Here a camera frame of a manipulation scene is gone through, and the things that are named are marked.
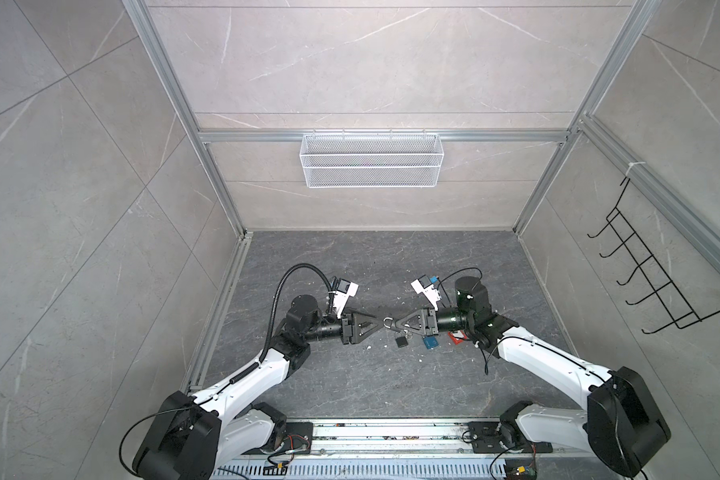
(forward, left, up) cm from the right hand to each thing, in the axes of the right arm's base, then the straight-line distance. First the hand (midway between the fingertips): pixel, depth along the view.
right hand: (399, 325), depth 73 cm
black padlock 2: (+4, -2, -19) cm, 20 cm away
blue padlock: (+3, -12, -19) cm, 22 cm away
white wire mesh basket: (+56, +5, +11) cm, 58 cm away
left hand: (0, +5, +3) cm, 6 cm away
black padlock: (+1, +3, +1) cm, 3 cm away
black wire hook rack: (-6, -55, +15) cm, 57 cm away
